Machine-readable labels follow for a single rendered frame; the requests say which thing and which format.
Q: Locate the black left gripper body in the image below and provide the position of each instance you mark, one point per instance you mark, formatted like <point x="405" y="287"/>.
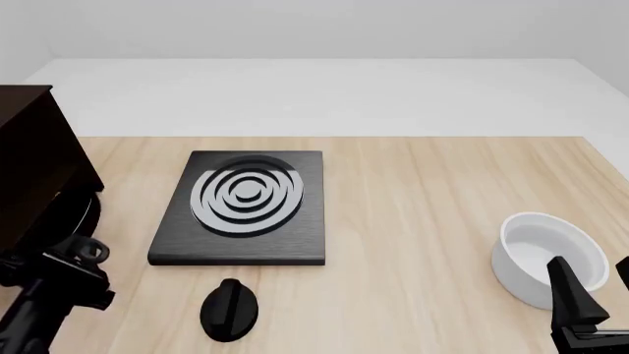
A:
<point x="74" y="280"/>

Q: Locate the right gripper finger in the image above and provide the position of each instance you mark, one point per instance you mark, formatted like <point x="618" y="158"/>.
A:
<point x="572" y="298"/>
<point x="624" y="273"/>

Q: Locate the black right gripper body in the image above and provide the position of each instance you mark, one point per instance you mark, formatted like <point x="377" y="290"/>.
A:
<point x="589" y="339"/>

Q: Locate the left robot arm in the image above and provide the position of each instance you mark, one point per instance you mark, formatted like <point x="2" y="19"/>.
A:
<point x="24" y="324"/>

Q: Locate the black frying pan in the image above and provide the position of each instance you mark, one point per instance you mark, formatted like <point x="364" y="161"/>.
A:
<point x="87" y="217"/>

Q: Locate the dark wooden cabinet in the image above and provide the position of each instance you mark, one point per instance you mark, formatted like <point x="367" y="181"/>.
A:
<point x="34" y="155"/>

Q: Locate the white bowl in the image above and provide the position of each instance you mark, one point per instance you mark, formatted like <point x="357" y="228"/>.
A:
<point x="526" y="273"/>

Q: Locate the round black stove knob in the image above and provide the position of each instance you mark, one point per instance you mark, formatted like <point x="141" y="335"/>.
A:
<point x="228" y="313"/>

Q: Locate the flat black stove plate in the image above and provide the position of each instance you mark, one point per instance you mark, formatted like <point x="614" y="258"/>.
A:
<point x="245" y="243"/>

